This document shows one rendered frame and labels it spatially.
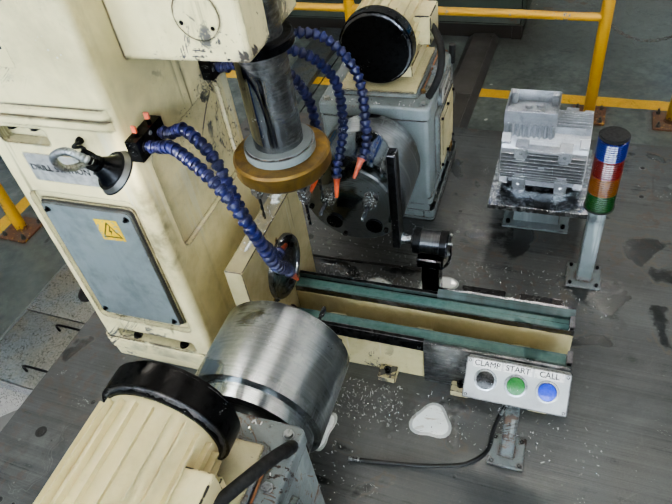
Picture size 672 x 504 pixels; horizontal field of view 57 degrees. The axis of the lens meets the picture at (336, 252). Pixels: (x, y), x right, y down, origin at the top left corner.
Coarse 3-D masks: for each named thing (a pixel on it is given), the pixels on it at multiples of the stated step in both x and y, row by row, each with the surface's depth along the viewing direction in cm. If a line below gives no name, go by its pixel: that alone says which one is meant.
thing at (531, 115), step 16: (512, 96) 153; (528, 96) 153; (544, 96) 152; (560, 96) 148; (512, 112) 147; (528, 112) 146; (544, 112) 145; (512, 128) 150; (528, 128) 148; (544, 128) 147
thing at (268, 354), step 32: (256, 320) 108; (288, 320) 108; (320, 320) 111; (224, 352) 105; (256, 352) 103; (288, 352) 104; (320, 352) 107; (224, 384) 101; (256, 384) 100; (288, 384) 101; (320, 384) 105; (256, 416) 101; (288, 416) 100; (320, 416) 104
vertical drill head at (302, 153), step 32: (256, 64) 97; (288, 64) 101; (256, 96) 101; (288, 96) 103; (256, 128) 107; (288, 128) 107; (256, 160) 109; (288, 160) 108; (320, 160) 110; (256, 192) 117; (288, 192) 111
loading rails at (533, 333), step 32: (320, 288) 145; (352, 288) 144; (384, 288) 142; (416, 288) 140; (448, 288) 138; (352, 320) 137; (384, 320) 145; (416, 320) 142; (448, 320) 138; (480, 320) 135; (512, 320) 132; (544, 320) 131; (352, 352) 141; (384, 352) 137; (416, 352) 133; (448, 352) 128; (480, 352) 125; (512, 352) 126; (544, 352) 125; (448, 384) 136
